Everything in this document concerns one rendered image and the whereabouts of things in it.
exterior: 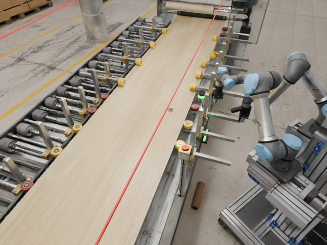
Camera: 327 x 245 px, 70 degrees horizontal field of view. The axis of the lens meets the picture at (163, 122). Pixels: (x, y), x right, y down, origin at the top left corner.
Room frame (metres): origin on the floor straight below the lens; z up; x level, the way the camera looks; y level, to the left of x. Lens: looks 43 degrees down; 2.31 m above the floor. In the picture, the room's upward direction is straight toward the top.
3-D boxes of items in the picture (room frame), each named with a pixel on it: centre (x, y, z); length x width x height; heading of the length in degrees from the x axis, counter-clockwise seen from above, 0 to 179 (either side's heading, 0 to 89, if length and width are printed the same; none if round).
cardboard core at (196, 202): (1.29, -0.37, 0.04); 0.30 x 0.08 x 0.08; 161
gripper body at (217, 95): (1.62, -0.46, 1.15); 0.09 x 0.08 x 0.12; 1
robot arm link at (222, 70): (1.63, -0.47, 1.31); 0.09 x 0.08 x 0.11; 15
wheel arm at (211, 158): (1.19, -0.32, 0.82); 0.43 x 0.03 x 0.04; 71
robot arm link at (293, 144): (0.96, -0.78, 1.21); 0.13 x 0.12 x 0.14; 105
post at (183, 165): (0.93, -0.13, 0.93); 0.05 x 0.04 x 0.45; 161
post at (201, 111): (1.41, -0.30, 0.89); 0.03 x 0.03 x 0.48; 71
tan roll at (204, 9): (4.06, -0.63, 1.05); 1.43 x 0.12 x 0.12; 71
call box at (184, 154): (0.93, -0.13, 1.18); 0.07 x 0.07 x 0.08; 71
